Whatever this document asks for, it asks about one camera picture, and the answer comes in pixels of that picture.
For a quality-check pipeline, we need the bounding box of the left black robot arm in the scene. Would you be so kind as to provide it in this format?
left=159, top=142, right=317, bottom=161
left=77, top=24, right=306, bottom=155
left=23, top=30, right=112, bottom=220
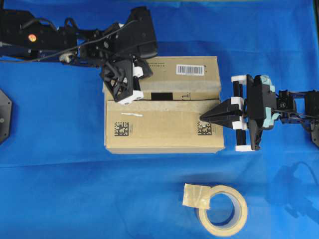
left=0, top=6, right=158, bottom=105

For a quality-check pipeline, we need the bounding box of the blue table cloth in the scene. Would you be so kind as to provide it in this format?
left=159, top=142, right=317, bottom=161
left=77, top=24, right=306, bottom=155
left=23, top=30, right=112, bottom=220
left=0, top=0, right=319, bottom=239

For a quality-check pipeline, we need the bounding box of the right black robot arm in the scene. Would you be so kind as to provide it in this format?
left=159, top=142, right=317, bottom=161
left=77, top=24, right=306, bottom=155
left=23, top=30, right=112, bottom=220
left=200, top=74, right=319, bottom=152

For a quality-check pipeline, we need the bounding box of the brown cardboard box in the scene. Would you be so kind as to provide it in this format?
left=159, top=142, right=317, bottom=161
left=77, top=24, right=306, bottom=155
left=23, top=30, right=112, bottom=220
left=104, top=56, right=224, bottom=154

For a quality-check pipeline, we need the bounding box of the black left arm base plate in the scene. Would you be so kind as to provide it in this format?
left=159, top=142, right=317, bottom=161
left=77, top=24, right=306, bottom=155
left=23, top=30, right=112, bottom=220
left=0, top=90, right=12, bottom=144

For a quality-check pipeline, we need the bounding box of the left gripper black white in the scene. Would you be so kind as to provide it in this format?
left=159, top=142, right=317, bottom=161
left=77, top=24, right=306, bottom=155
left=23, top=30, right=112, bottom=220
left=79, top=6, right=158, bottom=104

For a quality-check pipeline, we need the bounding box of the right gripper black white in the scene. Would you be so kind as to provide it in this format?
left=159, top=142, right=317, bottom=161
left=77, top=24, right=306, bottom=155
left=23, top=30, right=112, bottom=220
left=200, top=75, right=277, bottom=152

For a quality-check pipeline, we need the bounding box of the beige packing tape roll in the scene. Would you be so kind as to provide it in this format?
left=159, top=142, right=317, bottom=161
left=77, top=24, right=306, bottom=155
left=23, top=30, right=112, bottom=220
left=182, top=184, right=248, bottom=237

